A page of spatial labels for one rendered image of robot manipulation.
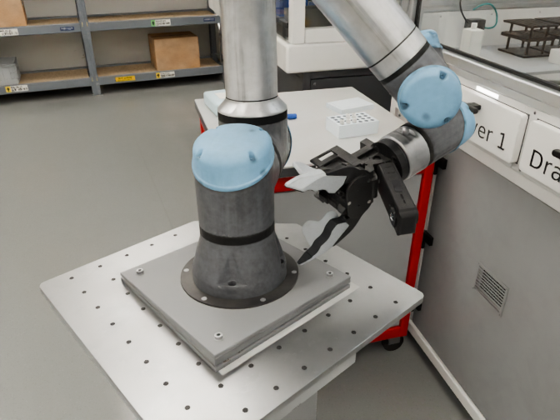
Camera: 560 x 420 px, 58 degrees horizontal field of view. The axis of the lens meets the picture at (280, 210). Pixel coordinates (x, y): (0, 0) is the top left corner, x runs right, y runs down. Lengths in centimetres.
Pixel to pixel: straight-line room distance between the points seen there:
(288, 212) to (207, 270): 59
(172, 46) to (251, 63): 404
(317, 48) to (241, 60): 115
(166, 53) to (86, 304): 409
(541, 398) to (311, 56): 130
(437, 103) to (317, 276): 33
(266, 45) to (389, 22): 23
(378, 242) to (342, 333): 76
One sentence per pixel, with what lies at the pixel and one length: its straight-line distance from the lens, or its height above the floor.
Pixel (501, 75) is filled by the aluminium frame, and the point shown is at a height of 99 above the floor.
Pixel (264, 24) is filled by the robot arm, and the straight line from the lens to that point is 79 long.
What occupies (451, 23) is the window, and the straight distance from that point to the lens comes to 144.
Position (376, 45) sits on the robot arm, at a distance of 64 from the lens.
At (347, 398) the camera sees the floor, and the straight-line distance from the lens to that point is 167.
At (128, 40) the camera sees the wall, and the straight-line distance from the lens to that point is 520.
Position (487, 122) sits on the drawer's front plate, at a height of 88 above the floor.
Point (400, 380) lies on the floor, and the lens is 175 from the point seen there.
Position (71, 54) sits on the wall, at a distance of 518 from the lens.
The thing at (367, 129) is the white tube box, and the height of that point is 78.
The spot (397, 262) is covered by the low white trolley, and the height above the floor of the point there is 40.
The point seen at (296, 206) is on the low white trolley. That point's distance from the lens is 131.
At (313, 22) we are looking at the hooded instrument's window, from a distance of 193.
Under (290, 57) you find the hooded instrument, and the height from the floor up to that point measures 86.
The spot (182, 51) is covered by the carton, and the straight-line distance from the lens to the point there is 485.
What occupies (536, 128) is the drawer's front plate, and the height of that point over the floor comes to 92.
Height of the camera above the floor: 127
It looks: 29 degrees down
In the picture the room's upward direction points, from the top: straight up
